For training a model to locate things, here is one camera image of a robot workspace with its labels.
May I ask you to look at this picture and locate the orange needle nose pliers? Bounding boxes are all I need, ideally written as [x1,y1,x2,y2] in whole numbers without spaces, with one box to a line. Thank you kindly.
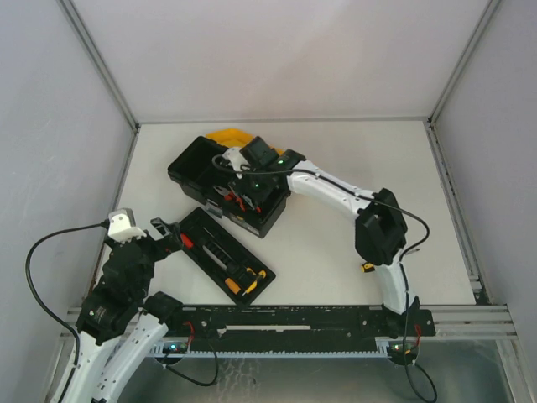
[235,196,252,212]

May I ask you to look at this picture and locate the yellow black plastic toolbox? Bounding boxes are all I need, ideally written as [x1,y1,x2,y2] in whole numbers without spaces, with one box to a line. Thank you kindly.
[168,128,290,238]

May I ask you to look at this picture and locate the black orange combination pliers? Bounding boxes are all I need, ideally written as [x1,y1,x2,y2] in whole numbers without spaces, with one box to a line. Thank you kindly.
[213,186,236,202]

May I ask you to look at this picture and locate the red handled screwdriver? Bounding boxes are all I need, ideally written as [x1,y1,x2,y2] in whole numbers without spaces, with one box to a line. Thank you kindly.
[181,233,233,276]

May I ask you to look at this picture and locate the black toolbox tray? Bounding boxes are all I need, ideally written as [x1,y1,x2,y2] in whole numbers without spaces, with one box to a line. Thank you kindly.
[179,207,276,308]

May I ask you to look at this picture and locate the yellow black small screwdriver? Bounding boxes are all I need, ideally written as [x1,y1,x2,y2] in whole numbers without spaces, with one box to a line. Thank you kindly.
[242,268,267,296]

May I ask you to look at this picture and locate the thin metal rod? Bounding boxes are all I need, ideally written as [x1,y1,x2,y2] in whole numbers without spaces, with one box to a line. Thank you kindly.
[203,228,237,270]

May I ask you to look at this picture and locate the black orange long screwdriver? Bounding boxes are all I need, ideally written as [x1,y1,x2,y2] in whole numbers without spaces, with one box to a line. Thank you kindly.
[361,263,375,273]

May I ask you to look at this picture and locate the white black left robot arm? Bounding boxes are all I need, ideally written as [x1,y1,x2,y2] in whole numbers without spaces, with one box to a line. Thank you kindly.
[52,214,183,402]

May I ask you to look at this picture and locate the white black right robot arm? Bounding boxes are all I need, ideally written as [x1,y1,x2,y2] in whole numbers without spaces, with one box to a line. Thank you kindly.
[222,137,415,315]

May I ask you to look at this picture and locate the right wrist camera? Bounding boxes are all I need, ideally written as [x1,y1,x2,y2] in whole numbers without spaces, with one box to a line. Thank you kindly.
[223,147,249,172]

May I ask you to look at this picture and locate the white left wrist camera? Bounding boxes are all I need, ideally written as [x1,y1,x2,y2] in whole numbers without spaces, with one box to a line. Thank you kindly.
[107,208,147,243]

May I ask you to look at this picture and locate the grey cable duct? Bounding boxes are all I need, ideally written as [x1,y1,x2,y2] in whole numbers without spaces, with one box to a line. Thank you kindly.
[147,340,390,359]

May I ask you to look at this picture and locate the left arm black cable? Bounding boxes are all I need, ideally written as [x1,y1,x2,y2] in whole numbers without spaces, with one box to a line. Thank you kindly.
[24,220,111,403]

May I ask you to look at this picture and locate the left base black cable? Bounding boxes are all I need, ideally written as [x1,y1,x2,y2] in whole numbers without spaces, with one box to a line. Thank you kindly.
[161,329,219,387]

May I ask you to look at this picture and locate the base black cable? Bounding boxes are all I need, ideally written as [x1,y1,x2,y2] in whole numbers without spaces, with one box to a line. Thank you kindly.
[161,329,219,387]
[398,201,438,403]

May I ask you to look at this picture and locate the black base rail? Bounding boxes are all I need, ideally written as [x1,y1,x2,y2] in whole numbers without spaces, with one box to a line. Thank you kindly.
[180,305,436,338]

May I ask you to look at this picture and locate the right base black cable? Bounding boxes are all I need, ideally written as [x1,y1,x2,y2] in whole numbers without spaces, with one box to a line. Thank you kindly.
[398,201,438,403]

